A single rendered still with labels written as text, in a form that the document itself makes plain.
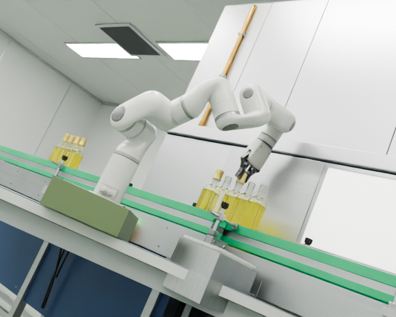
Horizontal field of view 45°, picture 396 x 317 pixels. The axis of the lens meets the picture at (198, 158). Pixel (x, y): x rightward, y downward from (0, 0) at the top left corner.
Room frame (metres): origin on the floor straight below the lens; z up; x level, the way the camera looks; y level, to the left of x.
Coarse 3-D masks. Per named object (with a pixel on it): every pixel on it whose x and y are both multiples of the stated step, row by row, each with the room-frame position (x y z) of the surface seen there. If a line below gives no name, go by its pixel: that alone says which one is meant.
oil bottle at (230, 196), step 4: (228, 192) 1.85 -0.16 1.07; (232, 192) 1.84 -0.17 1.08; (236, 192) 1.83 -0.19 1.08; (224, 196) 1.86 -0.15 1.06; (228, 196) 1.84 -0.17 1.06; (232, 196) 1.83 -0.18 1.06; (236, 196) 1.83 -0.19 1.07; (224, 200) 1.85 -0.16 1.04; (228, 200) 1.84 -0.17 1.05; (232, 200) 1.83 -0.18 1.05; (232, 204) 1.83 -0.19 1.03; (220, 208) 1.85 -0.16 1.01; (228, 208) 1.83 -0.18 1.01; (224, 212) 1.84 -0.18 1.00; (228, 212) 1.83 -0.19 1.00
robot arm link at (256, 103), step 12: (252, 84) 1.50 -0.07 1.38; (240, 96) 1.52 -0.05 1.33; (252, 96) 1.48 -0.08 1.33; (264, 96) 1.50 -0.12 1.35; (252, 108) 1.48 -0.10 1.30; (264, 108) 1.48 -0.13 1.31; (216, 120) 1.47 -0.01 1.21; (228, 120) 1.44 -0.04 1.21; (240, 120) 1.45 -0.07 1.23; (252, 120) 1.47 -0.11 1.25; (264, 120) 1.49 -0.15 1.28
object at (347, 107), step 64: (320, 0) 2.03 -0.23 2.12; (384, 0) 1.81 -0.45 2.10; (256, 64) 2.17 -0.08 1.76; (320, 64) 1.94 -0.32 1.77; (384, 64) 1.74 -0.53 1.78; (192, 128) 2.30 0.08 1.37; (256, 128) 2.07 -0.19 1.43; (320, 128) 1.86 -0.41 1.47; (384, 128) 1.68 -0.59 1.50; (192, 192) 2.21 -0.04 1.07
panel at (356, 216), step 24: (336, 192) 1.72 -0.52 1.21; (360, 192) 1.66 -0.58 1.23; (384, 192) 1.60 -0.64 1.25; (312, 216) 1.76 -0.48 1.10; (336, 216) 1.69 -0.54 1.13; (360, 216) 1.64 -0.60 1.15; (384, 216) 1.58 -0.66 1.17; (336, 240) 1.67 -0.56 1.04; (360, 240) 1.62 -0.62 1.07; (384, 240) 1.56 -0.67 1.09; (384, 264) 1.55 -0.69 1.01
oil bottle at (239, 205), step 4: (240, 196) 1.81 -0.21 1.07; (244, 196) 1.80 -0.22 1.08; (248, 196) 1.79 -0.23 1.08; (236, 200) 1.81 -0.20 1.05; (240, 200) 1.80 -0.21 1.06; (244, 200) 1.79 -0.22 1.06; (236, 204) 1.81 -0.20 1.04; (240, 204) 1.80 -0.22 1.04; (244, 204) 1.79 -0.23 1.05; (232, 208) 1.82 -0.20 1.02; (236, 208) 1.80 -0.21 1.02; (240, 208) 1.79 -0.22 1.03; (244, 208) 1.79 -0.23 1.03; (232, 212) 1.81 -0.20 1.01; (236, 212) 1.80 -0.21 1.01; (240, 212) 1.79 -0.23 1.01; (228, 216) 1.82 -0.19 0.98; (232, 216) 1.81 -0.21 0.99; (236, 216) 1.79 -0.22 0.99; (240, 216) 1.79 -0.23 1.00; (232, 220) 1.80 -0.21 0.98; (236, 220) 1.79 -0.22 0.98
